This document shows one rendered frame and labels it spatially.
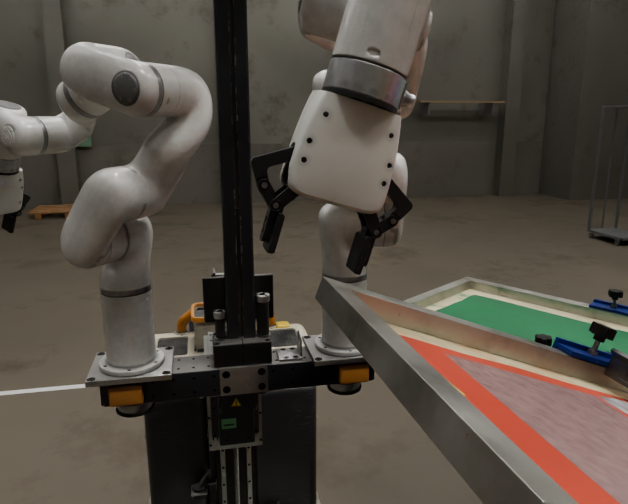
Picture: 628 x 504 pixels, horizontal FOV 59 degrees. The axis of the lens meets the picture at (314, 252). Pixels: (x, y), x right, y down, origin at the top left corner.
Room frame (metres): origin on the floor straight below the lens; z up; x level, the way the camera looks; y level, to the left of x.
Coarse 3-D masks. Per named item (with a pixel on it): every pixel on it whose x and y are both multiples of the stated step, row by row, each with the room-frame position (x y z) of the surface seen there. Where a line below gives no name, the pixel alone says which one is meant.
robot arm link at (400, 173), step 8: (320, 72) 0.97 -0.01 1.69; (320, 80) 0.95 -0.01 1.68; (312, 88) 0.98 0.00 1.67; (320, 88) 0.95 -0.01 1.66; (400, 160) 1.06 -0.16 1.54; (400, 168) 1.05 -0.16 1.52; (392, 176) 1.04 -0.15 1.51; (400, 176) 1.04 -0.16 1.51; (400, 184) 1.04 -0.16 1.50; (384, 208) 1.09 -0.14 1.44; (400, 224) 1.07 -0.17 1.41; (392, 232) 1.08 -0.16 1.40; (400, 232) 1.08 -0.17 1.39; (384, 240) 1.08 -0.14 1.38; (392, 240) 1.08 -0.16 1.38
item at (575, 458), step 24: (480, 408) 0.57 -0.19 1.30; (504, 432) 0.52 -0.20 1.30; (528, 432) 0.54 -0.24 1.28; (552, 432) 0.57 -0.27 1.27; (576, 432) 0.60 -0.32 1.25; (528, 456) 0.47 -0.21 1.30; (552, 456) 0.50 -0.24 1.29; (576, 456) 0.52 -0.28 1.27; (600, 456) 0.54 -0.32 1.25; (624, 456) 0.57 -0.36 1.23; (576, 480) 0.46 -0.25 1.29; (600, 480) 0.47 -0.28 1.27; (624, 480) 0.50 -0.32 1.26
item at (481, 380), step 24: (432, 360) 0.70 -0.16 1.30; (456, 360) 0.75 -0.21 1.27; (480, 360) 0.80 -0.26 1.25; (456, 384) 0.63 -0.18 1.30; (480, 384) 0.67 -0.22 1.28; (504, 384) 0.71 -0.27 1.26; (528, 384) 0.75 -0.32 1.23; (552, 384) 0.81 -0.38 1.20; (504, 408) 0.60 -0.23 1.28; (528, 408) 0.63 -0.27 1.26; (552, 408) 0.67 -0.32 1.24; (576, 408) 0.71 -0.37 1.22; (600, 408) 0.76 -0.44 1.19; (600, 432) 0.64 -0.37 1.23; (624, 432) 0.68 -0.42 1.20
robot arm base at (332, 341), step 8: (328, 320) 1.09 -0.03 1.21; (328, 328) 1.09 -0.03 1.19; (336, 328) 1.08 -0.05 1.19; (320, 336) 1.14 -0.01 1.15; (328, 336) 1.09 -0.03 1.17; (336, 336) 1.08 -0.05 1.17; (344, 336) 1.07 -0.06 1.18; (320, 344) 1.10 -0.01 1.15; (328, 344) 1.09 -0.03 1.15; (336, 344) 1.08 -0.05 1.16; (344, 344) 1.07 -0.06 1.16; (352, 344) 1.08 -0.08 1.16; (328, 352) 1.07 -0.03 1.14; (336, 352) 1.06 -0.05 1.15; (344, 352) 1.06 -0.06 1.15; (352, 352) 1.06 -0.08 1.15
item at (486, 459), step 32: (320, 288) 0.83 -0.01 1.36; (352, 288) 0.83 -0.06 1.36; (352, 320) 0.68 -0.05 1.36; (384, 320) 0.83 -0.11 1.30; (416, 320) 0.84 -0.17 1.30; (448, 320) 0.86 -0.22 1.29; (384, 352) 0.58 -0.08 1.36; (416, 352) 0.58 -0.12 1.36; (512, 352) 0.89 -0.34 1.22; (544, 352) 0.91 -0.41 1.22; (416, 384) 0.50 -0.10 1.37; (448, 384) 0.50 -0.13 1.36; (608, 384) 0.94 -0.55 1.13; (416, 416) 0.47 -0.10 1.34; (448, 416) 0.43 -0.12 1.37; (480, 416) 0.44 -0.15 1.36; (448, 448) 0.42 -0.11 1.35; (480, 448) 0.39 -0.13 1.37; (512, 448) 0.39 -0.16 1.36; (480, 480) 0.37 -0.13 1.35; (512, 480) 0.34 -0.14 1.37; (544, 480) 0.35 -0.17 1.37
